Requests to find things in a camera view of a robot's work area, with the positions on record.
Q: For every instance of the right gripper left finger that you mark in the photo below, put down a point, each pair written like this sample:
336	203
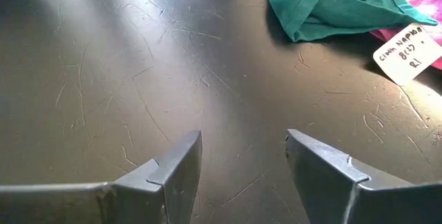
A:
103	203

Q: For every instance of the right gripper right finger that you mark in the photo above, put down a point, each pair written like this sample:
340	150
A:
362	203

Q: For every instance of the dark teal towel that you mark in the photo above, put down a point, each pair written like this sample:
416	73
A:
328	6

